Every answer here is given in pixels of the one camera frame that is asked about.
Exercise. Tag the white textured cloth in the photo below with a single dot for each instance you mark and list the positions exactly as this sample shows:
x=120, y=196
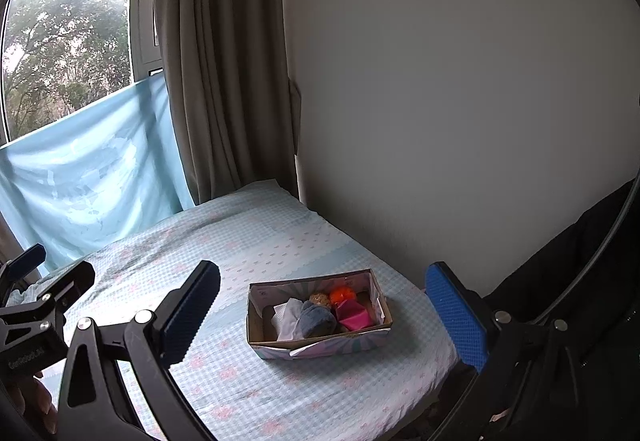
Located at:
x=287, y=318

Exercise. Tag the light blue hanging cloth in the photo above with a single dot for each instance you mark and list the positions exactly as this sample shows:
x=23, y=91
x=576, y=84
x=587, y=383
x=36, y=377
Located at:
x=90, y=181

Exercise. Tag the brown curtain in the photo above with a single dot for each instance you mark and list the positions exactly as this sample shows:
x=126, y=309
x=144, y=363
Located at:
x=225, y=71

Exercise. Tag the magenta pouch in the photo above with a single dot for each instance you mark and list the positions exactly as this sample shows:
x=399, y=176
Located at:
x=355, y=316

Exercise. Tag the tree outside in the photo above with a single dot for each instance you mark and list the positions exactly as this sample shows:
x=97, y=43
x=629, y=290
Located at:
x=65, y=46

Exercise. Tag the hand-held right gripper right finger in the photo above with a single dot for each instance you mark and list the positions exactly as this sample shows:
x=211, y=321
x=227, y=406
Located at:
x=457, y=321

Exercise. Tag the orange plush ball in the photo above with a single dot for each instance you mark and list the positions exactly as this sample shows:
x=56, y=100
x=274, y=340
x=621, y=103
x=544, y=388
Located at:
x=340, y=295

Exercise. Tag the person's left hand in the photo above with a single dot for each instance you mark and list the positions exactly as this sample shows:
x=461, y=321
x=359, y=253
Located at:
x=35, y=401

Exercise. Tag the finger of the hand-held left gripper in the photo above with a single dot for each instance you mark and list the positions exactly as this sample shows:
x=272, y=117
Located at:
x=27, y=259
x=67, y=286

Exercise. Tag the cardboard box with pink print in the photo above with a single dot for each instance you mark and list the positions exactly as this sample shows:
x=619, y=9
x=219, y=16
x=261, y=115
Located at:
x=325, y=347

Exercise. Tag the bed with checkered blue blanket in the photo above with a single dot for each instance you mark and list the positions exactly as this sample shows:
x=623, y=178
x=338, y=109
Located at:
x=260, y=241

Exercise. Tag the brown plush toy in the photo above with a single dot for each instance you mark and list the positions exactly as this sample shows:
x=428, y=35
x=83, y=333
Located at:
x=319, y=299

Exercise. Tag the grey-blue fluffy towel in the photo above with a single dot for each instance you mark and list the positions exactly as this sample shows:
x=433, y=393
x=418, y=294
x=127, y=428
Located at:
x=317, y=321

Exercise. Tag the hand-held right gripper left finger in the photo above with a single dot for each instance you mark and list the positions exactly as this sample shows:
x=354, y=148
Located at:
x=192, y=316

